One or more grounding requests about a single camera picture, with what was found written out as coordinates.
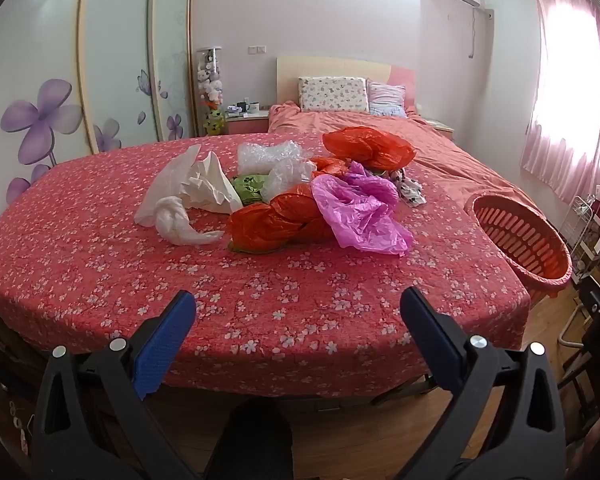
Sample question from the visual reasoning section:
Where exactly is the bed with pink duvet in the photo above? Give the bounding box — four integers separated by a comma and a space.
276, 56, 417, 111

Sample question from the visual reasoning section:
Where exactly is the white plastic bag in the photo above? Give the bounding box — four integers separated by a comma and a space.
134, 144, 226, 247

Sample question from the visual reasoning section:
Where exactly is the striped pink pillow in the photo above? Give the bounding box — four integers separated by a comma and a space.
367, 81, 408, 118

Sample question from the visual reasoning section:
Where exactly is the white wire rack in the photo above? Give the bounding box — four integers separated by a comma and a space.
560, 194, 594, 262

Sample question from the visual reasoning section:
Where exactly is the red floral tablecloth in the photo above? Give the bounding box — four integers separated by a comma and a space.
0, 132, 531, 397

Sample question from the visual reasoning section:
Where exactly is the pink curtain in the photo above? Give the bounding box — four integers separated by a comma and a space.
520, 0, 600, 206

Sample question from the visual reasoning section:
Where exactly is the red plastic laundry basket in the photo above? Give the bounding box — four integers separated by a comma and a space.
465, 192, 573, 301

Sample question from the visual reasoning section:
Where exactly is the pink nightstand with mug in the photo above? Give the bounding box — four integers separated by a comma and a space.
224, 107, 271, 136

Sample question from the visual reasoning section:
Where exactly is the dark wooden chair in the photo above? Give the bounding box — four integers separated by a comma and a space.
555, 345, 600, 461

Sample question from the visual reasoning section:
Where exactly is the green packet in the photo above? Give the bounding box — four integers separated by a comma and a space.
231, 172, 271, 207

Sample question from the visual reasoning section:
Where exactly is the person's black trouser leg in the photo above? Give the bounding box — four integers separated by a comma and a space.
202, 400, 293, 480

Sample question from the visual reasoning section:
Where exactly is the white metal tube frame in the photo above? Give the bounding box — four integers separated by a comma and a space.
557, 304, 588, 348

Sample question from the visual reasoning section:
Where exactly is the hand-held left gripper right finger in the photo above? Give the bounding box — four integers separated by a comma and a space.
400, 286, 568, 480

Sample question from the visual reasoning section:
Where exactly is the clear bubble wrap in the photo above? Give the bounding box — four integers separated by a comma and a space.
237, 141, 302, 175

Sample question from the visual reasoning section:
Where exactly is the clear plastic bag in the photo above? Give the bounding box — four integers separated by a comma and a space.
261, 157, 317, 202

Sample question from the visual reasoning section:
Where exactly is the pink duvet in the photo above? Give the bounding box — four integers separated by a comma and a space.
267, 102, 531, 201

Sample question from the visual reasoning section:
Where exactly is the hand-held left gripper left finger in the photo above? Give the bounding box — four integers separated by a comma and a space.
32, 289, 198, 480

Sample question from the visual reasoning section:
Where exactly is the plush toy hanging organizer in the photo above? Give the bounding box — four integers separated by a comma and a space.
196, 47, 227, 136

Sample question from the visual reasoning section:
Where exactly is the pink plastic bag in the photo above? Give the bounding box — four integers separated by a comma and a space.
311, 161, 415, 257

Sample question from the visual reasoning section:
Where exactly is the wardrobe with purple flowers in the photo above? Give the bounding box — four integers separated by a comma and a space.
0, 0, 198, 203

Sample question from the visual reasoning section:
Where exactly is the floral pillow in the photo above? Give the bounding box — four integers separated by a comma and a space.
298, 76, 370, 114

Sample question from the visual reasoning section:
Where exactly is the small red plastic bag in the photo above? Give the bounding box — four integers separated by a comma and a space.
307, 156, 353, 179

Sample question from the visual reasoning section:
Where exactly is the patterned cloth piece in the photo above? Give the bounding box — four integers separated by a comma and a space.
387, 167, 428, 207

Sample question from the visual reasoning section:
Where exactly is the white air conditioner pipe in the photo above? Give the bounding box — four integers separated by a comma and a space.
466, 6, 494, 61

